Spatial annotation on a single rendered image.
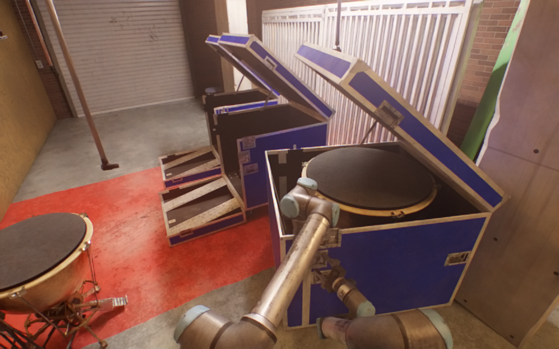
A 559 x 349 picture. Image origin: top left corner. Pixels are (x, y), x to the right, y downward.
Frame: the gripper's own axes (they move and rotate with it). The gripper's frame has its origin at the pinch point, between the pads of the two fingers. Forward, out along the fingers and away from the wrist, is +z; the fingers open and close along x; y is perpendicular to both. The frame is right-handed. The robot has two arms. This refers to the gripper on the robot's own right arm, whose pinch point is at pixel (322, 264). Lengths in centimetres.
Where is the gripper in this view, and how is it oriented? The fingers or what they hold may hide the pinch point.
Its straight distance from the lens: 151.7
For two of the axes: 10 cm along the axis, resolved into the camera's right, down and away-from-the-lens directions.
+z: -4.9, -4.2, 7.7
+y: -8.0, -1.3, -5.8
